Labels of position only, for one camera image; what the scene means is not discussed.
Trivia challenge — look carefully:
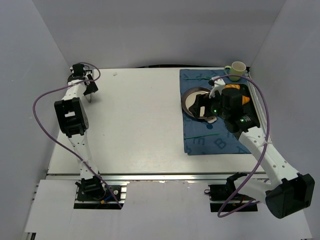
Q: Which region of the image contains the striped croissant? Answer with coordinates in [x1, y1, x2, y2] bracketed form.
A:
[224, 84, 241, 90]
[241, 95, 251, 105]

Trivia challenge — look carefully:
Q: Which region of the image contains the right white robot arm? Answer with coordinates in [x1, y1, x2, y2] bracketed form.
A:
[188, 84, 315, 219]

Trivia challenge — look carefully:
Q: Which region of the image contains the round metal plate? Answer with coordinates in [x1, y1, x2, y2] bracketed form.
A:
[181, 87, 217, 123]

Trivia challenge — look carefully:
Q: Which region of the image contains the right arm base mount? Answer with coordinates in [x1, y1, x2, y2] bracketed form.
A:
[203, 184, 253, 213]

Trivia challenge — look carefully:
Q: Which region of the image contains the black rectangular tray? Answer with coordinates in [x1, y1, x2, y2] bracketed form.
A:
[218, 83, 262, 131]

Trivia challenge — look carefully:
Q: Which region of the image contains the blue letter placemat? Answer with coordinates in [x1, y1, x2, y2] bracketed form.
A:
[179, 69, 250, 156]

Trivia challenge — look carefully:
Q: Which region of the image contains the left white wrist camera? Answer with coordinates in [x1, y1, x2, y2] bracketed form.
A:
[84, 69, 94, 81]

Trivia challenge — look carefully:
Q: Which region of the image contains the green plastic fork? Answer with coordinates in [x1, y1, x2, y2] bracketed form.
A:
[183, 76, 211, 80]

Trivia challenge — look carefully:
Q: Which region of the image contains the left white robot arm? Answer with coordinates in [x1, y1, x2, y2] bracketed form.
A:
[54, 62, 103, 192]

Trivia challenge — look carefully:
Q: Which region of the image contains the light green mug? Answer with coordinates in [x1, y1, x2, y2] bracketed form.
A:
[224, 61, 247, 82]

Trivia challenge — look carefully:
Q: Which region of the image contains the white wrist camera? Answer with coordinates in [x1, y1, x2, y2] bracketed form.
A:
[208, 76, 226, 99]
[84, 69, 94, 81]

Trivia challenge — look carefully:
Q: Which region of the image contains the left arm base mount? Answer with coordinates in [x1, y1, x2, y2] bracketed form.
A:
[73, 183, 127, 210]

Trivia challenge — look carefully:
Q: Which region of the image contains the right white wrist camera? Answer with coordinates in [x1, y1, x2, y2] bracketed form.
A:
[208, 76, 226, 99]

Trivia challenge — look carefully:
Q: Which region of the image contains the striped croissant top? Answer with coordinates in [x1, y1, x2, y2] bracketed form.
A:
[224, 84, 241, 90]

